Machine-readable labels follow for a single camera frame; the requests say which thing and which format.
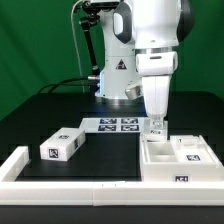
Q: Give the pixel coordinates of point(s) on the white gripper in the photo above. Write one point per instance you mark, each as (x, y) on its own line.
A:
(156, 70)

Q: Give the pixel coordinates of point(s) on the small white door part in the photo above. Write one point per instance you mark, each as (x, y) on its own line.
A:
(155, 135)

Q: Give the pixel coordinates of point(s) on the white door panel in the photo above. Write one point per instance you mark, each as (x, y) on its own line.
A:
(189, 148)

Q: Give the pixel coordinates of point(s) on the white cabinet body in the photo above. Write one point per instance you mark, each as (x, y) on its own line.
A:
(158, 163)

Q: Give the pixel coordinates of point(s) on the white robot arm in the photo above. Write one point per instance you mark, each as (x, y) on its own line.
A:
(140, 37)

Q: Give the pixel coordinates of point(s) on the white closed box part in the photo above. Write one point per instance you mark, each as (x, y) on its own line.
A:
(63, 144)

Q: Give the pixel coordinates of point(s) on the white marker base plate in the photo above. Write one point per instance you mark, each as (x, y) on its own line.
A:
(112, 125)

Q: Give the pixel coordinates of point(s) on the white U-shaped table frame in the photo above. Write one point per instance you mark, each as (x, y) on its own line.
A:
(13, 192)

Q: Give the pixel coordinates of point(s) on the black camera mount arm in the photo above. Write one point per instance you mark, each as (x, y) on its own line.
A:
(91, 19)

